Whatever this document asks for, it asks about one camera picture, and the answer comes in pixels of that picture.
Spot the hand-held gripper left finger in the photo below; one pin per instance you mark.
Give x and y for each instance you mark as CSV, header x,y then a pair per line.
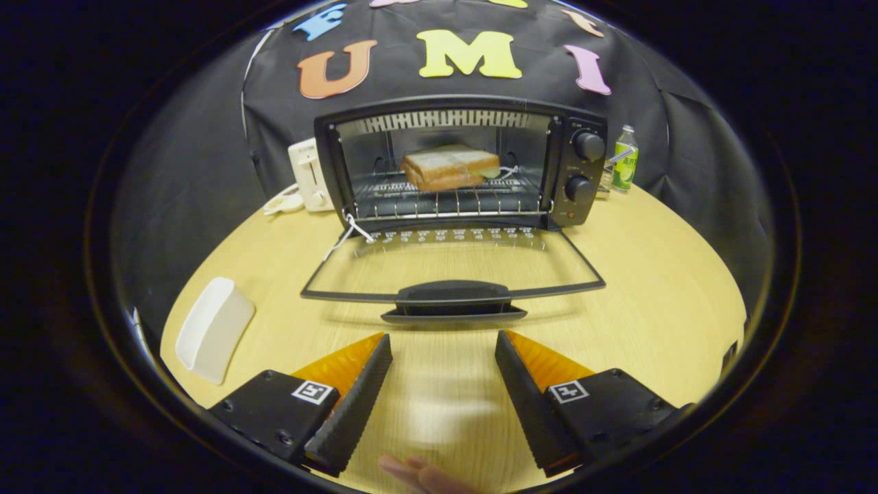
x,y
353,408

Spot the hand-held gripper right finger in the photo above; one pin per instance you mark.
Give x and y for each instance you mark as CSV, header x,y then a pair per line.
x,y
531,405

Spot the black toaster oven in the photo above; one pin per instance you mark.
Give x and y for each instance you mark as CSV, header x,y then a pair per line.
x,y
579,168

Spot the toasted sandwich with lettuce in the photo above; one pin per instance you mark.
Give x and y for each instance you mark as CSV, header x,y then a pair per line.
x,y
446,168

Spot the white pop-up toaster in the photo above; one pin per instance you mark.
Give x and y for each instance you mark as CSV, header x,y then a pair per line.
x,y
309,175

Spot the white plastic sandwich holder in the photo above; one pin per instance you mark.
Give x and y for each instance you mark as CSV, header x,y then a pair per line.
x,y
212,329

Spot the clear glass jar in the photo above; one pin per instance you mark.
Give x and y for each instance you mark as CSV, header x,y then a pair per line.
x,y
605,182

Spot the green label drink bottle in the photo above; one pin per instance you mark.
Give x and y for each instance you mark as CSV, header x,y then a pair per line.
x,y
625,161

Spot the black backdrop cloth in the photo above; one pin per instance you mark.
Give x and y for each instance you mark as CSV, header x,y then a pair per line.
x,y
192,137

